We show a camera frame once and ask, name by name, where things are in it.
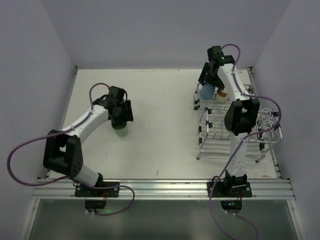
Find blue plastic cup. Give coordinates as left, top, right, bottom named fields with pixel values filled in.
left=199, top=83, right=216, bottom=101

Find green plastic cup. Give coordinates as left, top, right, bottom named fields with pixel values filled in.
left=111, top=123, right=129, bottom=138

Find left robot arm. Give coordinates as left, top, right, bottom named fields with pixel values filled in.
left=43, top=86, right=134, bottom=189

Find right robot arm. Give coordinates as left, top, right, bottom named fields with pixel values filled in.
left=197, top=45, right=260, bottom=198

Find metal dish rack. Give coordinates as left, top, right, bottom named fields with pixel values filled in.
left=192, top=81, right=283, bottom=163

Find beige brown cup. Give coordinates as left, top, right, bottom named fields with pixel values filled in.
left=214, top=89, right=229, bottom=103

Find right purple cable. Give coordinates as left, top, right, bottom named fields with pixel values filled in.
left=208, top=44, right=283, bottom=240

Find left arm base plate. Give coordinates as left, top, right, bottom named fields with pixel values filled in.
left=73, top=181, right=120, bottom=198

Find aluminium mounting rail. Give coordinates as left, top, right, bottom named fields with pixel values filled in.
left=32, top=178, right=295, bottom=200

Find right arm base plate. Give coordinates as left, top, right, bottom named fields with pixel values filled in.
left=206, top=172, right=253, bottom=198

